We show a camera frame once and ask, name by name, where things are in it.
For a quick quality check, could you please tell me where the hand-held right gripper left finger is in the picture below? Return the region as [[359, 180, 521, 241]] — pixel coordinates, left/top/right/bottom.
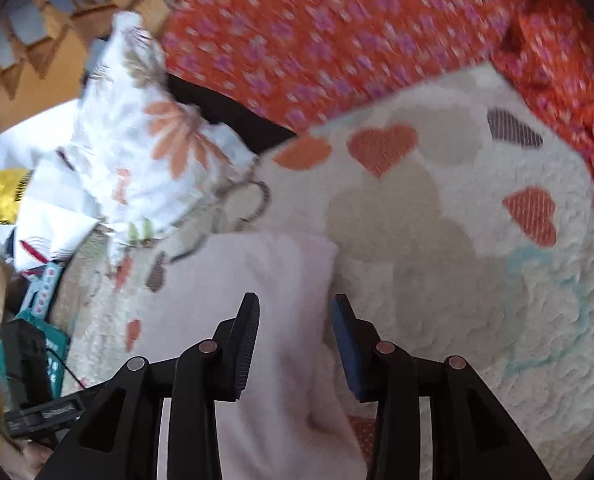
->
[[37, 292, 261, 480]]

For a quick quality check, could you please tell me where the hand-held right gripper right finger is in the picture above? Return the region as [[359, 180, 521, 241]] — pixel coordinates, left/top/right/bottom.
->
[[332, 294, 553, 480]]

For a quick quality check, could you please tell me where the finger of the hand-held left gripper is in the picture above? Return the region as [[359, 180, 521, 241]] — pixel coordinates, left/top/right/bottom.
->
[[4, 392, 88, 448]]

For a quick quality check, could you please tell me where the pink fleece zip jacket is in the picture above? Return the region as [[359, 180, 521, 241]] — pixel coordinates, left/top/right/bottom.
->
[[152, 232, 370, 480]]

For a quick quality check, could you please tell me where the person's left hand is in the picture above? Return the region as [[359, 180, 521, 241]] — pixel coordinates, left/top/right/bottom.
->
[[0, 437, 52, 480]]

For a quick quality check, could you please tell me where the box with coloured shapes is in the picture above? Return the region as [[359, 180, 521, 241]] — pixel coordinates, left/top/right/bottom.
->
[[19, 260, 68, 318]]

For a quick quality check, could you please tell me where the quilted heart-pattern bedspread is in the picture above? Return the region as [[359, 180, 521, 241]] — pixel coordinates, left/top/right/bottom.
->
[[59, 65, 594, 480]]

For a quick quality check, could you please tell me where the white paper bag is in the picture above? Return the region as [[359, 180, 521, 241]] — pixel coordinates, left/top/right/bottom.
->
[[14, 150, 108, 276]]

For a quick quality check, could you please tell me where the yellow packet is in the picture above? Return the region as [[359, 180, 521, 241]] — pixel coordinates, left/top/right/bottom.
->
[[0, 169, 32, 226]]

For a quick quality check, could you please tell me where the white floral pillow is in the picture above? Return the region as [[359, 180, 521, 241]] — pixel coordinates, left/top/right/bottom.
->
[[72, 10, 260, 266]]

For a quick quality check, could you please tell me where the wooden railing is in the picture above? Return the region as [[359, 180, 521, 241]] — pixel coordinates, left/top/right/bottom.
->
[[0, 0, 198, 146]]

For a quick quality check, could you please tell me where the red floral blanket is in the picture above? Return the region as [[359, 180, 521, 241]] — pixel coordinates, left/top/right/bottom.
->
[[159, 0, 594, 246]]

